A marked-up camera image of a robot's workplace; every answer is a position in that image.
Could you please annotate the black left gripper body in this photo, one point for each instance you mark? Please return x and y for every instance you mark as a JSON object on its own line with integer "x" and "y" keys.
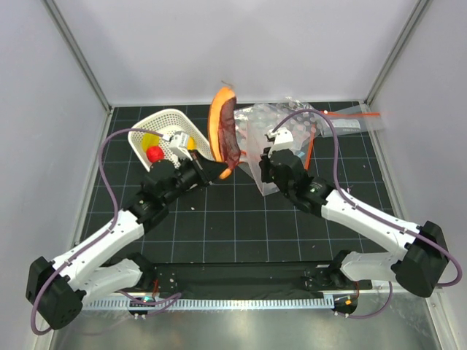
{"x": 187, "y": 176}

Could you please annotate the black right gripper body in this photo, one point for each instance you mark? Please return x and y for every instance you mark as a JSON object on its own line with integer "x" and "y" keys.
{"x": 268, "y": 175}

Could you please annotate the orange maroon toy steak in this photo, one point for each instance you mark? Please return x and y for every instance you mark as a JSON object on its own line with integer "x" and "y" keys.
{"x": 222, "y": 130}

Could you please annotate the yellow toy banana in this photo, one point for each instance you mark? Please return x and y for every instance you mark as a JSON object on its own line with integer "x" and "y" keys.
{"x": 191, "y": 144}

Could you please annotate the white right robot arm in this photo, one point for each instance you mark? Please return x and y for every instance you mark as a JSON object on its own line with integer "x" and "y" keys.
{"x": 414, "y": 255}

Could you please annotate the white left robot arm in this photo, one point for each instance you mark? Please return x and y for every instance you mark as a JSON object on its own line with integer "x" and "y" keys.
{"x": 59, "y": 288}

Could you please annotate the orange zipper clear bag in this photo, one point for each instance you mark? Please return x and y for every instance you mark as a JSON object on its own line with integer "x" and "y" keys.
{"x": 305, "y": 153}

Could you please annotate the pink dotted zip bag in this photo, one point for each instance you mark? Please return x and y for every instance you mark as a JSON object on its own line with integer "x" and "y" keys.
{"x": 261, "y": 118}

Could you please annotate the far labelled orange zip bag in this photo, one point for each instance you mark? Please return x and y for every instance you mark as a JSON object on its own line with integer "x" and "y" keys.
{"x": 352, "y": 120}

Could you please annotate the red toy strawberry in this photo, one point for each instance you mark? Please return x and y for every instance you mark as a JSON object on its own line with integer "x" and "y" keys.
{"x": 154, "y": 154}

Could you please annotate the yellow toy lemon slice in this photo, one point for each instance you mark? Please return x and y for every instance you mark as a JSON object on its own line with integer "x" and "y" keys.
{"x": 149, "y": 140}

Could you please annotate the black cutting mat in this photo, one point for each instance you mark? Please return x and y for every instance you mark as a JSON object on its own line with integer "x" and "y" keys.
{"x": 231, "y": 221}

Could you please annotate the white perforated plastic basket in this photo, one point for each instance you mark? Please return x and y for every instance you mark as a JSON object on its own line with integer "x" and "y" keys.
{"x": 158, "y": 129}

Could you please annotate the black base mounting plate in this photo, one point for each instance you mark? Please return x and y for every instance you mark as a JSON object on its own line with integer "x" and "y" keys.
{"x": 252, "y": 280}

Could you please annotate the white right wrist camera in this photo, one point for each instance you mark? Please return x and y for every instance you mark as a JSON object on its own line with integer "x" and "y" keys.
{"x": 281, "y": 139}

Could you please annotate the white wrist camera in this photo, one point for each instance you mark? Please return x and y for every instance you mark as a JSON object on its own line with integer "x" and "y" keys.
{"x": 176, "y": 145}
{"x": 281, "y": 139}

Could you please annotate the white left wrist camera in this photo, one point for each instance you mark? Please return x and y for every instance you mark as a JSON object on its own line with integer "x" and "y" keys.
{"x": 176, "y": 145}

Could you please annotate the slotted metal cable duct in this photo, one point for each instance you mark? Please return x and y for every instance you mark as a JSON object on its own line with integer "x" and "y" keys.
{"x": 121, "y": 303}

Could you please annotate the left aluminium frame post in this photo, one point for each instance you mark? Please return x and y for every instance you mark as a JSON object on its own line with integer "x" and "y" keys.
{"x": 75, "y": 49}

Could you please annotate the aluminium frame post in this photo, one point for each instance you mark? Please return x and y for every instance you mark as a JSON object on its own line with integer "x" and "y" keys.
{"x": 410, "y": 26}
{"x": 75, "y": 49}

